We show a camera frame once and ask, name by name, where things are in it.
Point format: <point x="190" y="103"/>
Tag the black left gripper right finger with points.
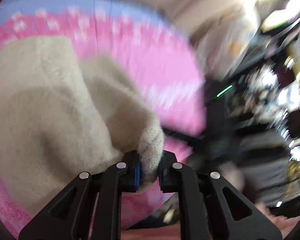
<point x="210" y="207"/>

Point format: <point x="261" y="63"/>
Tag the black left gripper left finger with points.
<point x="89" y="207"/>

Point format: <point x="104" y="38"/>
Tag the cream knitted sock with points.
<point x="60" y="116"/>

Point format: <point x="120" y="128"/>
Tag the pink floral bed sheet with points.
<point x="156" y="58"/>

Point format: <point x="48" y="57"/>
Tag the white patterned pillow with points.
<point x="221" y="42"/>

